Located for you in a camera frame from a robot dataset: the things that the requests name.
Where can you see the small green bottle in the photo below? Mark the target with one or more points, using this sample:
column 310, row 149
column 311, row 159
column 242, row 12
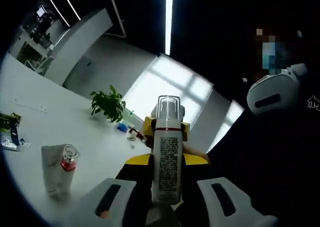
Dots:
column 130, row 114

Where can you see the potted green plant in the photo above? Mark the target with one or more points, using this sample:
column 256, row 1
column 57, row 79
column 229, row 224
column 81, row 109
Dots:
column 107, row 107

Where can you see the person's dark shirt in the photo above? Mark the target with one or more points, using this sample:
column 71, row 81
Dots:
column 275, row 149

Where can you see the curved ceiling light strip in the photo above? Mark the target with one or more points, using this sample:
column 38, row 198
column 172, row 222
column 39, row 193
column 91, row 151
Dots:
column 70, row 3
column 57, row 7

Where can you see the white chest-worn device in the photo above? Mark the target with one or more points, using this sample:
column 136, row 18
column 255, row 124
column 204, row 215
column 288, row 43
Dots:
column 270, row 87

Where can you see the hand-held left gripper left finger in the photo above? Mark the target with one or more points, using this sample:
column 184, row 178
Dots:
column 130, row 187

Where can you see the green dark skincare packet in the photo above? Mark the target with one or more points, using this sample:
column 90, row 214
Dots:
column 10, row 119

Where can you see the white skincare tube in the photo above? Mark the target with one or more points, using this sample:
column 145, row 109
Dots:
column 51, row 167

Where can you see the blue packet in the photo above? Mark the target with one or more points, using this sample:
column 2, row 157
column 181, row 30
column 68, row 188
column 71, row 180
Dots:
column 122, row 127

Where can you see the red collar skincare bottle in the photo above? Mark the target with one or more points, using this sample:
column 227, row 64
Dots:
column 66, row 177

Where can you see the silver foil skincare sachet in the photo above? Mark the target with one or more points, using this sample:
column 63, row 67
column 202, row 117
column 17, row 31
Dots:
column 23, row 143

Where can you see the long straight ceiling light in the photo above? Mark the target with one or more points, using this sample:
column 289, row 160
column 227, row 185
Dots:
column 169, row 19

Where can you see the red and dark object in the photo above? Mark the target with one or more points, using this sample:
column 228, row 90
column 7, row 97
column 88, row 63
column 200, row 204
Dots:
column 135, row 132

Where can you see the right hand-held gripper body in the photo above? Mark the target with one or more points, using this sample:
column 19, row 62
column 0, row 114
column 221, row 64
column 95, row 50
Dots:
column 182, row 112

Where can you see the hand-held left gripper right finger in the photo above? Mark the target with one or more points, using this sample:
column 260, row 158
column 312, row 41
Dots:
column 203, row 197

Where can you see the white clear-cap skincare bottle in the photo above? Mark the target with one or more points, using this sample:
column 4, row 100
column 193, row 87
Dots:
column 167, row 162

